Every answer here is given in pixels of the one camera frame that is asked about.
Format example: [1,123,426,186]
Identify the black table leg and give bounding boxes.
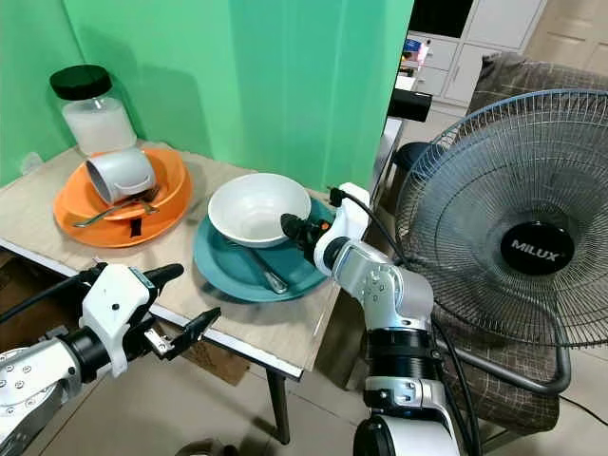
[268,369,292,446]

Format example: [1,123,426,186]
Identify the orange plate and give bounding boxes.
[52,143,194,251]

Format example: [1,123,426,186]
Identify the grey Milux standing fan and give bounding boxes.
[380,87,608,400]

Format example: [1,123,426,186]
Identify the glass jar with black lid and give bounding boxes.
[49,64,140,158]

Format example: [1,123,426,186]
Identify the metal fork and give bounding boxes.
[72,194,159,230]

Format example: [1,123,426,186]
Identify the blue and pink small items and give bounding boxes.
[400,35,430,74]

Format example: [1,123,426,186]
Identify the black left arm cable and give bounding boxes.
[0,264,107,324]

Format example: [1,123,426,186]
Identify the grey robot foot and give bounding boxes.
[175,436,240,456]

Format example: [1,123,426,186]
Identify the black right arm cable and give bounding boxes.
[329,185,485,456]

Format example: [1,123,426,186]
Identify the green backdrop cloth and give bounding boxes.
[0,0,416,202]

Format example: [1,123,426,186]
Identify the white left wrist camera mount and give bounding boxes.
[80,263,164,378]

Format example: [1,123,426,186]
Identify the small cardboard piece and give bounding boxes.
[179,332,240,387]

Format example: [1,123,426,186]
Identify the black screen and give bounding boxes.
[408,0,477,40]

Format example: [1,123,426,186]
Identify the grey mug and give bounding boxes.
[85,146,159,206]

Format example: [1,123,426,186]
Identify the black rectangular object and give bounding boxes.
[387,86,432,124]

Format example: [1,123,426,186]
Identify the white cabinet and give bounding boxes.
[397,0,550,107]

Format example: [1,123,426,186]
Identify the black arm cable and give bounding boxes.
[0,264,107,324]
[329,185,485,456]

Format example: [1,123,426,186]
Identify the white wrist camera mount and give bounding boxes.
[312,181,373,277]
[80,263,164,378]

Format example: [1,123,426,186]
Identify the dark blue round stool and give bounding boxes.
[393,140,435,179]

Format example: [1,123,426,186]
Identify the white bowl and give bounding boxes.
[207,172,314,251]

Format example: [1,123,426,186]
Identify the teal plate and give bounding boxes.
[192,194,344,306]

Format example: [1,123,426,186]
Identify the metal spoon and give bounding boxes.
[232,241,292,296]

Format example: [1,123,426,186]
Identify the large cardboard box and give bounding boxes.
[0,252,79,354]

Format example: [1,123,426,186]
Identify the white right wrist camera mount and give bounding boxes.
[312,181,373,277]

